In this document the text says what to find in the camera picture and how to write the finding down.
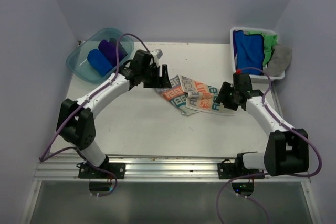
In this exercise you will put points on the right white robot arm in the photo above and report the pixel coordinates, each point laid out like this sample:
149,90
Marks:
286,151

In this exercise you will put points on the grey cloth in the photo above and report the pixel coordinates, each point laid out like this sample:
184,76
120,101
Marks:
280,60

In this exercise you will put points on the patterned white cloth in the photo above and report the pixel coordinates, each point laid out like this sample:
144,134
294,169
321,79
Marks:
191,97

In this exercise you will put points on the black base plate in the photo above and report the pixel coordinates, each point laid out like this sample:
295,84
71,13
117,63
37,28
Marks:
232,168
110,170

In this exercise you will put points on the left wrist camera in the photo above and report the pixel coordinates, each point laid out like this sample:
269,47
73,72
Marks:
157,54

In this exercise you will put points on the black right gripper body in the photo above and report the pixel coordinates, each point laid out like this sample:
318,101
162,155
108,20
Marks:
227,96

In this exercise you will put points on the teal translucent plastic bin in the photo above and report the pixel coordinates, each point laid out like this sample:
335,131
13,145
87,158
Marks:
77,61

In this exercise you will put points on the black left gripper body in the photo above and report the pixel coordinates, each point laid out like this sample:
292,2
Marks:
153,68

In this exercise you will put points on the dark blue cloth in basket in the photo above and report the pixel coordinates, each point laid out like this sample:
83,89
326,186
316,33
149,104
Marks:
249,52

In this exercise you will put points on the green cloth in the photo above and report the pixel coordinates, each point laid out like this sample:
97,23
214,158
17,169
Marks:
270,40

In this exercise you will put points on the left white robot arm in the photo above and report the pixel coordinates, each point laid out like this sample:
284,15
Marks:
76,118

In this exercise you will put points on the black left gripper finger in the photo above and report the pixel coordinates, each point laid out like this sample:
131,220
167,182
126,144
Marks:
152,81
164,79

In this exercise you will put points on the aluminium mounting rail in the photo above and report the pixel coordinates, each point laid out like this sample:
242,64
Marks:
136,169

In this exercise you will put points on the blue towel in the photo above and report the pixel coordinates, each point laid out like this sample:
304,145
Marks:
99,62

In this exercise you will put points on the rolled dark grey towel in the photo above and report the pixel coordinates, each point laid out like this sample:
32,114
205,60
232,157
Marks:
118,44

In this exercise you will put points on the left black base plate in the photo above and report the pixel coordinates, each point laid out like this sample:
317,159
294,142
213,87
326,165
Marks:
110,170

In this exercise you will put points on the rolled purple towel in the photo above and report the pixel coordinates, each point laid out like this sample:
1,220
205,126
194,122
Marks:
108,48

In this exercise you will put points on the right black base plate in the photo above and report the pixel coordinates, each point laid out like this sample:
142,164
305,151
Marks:
232,168

